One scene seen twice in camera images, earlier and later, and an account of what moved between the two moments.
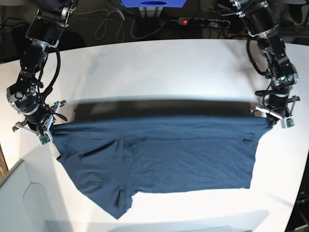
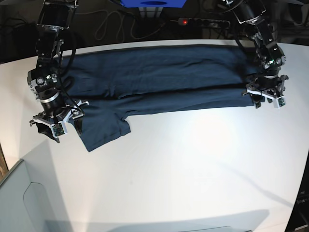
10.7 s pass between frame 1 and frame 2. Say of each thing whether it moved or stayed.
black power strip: stayed
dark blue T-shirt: moved
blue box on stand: stayed
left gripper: moved
